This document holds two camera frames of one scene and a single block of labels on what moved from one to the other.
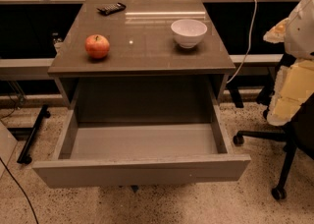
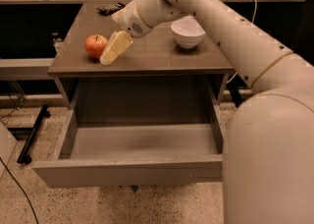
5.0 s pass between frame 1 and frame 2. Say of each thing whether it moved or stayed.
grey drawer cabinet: stayed
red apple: stayed
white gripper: moved
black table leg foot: stayed
